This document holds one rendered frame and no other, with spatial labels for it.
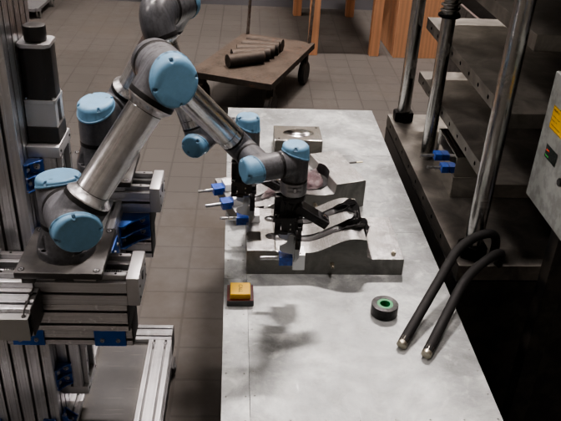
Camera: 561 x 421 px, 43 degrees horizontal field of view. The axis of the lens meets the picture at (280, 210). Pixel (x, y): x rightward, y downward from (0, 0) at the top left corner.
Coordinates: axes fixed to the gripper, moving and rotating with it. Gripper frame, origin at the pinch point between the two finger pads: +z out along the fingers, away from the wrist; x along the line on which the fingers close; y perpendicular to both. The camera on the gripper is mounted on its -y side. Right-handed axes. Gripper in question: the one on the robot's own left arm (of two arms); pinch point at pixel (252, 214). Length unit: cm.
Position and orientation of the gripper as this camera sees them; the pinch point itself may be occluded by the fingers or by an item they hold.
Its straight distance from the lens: 237.2
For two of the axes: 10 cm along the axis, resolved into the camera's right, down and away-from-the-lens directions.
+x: 0.5, 5.1, -8.6
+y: -10.0, -0.1, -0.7
